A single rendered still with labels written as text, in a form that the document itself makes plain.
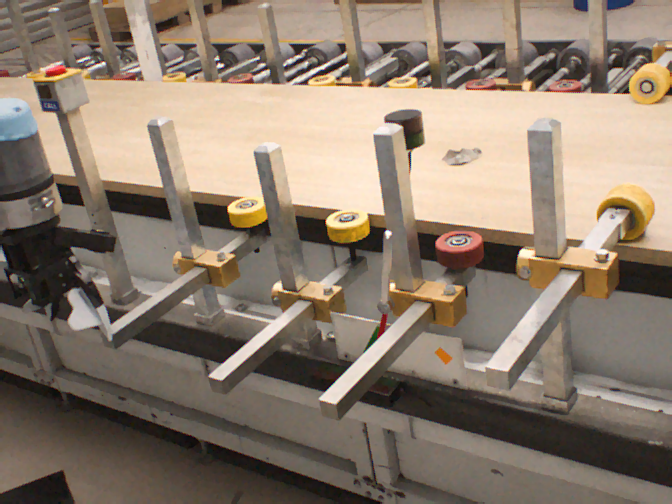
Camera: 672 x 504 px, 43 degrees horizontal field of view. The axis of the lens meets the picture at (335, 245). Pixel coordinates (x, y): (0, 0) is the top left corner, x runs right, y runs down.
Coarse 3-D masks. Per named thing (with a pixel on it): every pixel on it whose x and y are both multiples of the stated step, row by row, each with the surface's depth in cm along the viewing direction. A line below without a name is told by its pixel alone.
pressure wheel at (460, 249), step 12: (444, 240) 147; (456, 240) 145; (468, 240) 146; (480, 240) 145; (444, 252) 144; (456, 252) 142; (468, 252) 143; (480, 252) 144; (444, 264) 145; (456, 264) 144; (468, 264) 143
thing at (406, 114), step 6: (390, 114) 134; (396, 114) 134; (402, 114) 133; (408, 114) 133; (414, 114) 132; (390, 120) 132; (396, 120) 131; (402, 120) 131; (408, 150) 133; (408, 156) 136; (408, 162) 133
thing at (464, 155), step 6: (450, 150) 181; (462, 150) 180; (468, 150) 180; (474, 150) 181; (480, 150) 181; (444, 156) 182; (450, 156) 181; (456, 156) 180; (462, 156) 178; (468, 156) 179; (474, 156) 179; (450, 162) 178; (456, 162) 178
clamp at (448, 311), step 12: (420, 288) 141; (432, 288) 140; (456, 288) 139; (396, 300) 142; (408, 300) 140; (420, 300) 139; (432, 300) 137; (444, 300) 136; (456, 300) 137; (396, 312) 143; (444, 312) 137; (456, 312) 137; (444, 324) 138; (456, 324) 138
